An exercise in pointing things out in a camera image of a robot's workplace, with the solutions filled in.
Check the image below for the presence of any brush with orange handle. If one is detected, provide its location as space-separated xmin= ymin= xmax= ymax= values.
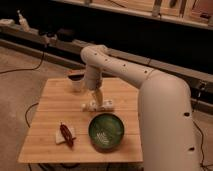
xmin=68 ymin=70 xmax=84 ymax=81

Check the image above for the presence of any green ceramic bowl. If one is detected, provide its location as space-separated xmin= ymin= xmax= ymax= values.
xmin=88 ymin=113 xmax=125 ymax=151

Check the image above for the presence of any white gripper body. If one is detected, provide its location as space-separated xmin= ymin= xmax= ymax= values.
xmin=84 ymin=65 xmax=102 ymax=91

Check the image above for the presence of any black floor cable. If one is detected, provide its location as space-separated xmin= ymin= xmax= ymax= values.
xmin=0 ymin=49 xmax=46 ymax=75

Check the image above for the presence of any white tube bottle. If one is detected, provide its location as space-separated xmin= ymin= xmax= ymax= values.
xmin=81 ymin=100 xmax=114 ymax=112

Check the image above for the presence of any wooden table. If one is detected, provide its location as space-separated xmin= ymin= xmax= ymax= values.
xmin=18 ymin=78 xmax=143 ymax=163

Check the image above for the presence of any dark device on ledge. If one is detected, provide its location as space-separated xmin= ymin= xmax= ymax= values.
xmin=57 ymin=28 xmax=75 ymax=42

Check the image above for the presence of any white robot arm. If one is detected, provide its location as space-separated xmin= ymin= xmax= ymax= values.
xmin=80 ymin=45 xmax=200 ymax=171

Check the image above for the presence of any white spray bottle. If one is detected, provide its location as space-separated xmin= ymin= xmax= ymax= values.
xmin=17 ymin=11 xmax=30 ymax=32

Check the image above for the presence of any white cup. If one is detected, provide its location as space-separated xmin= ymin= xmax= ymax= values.
xmin=71 ymin=77 xmax=83 ymax=92

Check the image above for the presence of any beige sponge block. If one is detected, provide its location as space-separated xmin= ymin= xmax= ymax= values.
xmin=55 ymin=127 xmax=76 ymax=144

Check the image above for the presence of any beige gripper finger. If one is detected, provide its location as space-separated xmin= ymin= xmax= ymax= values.
xmin=92 ymin=88 xmax=103 ymax=104

